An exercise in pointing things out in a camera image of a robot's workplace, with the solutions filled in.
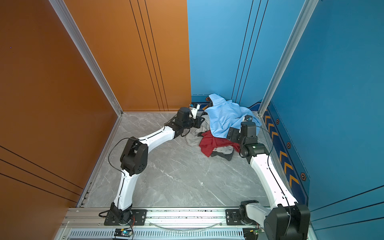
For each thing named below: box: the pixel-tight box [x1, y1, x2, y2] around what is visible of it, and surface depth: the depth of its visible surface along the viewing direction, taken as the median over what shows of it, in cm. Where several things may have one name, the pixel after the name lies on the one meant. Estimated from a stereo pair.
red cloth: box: [199, 130, 241, 158], surface depth 96 cm
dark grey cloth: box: [211, 148, 234, 162], surface depth 94 cm
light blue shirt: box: [204, 93, 262, 139], surface depth 100 cm
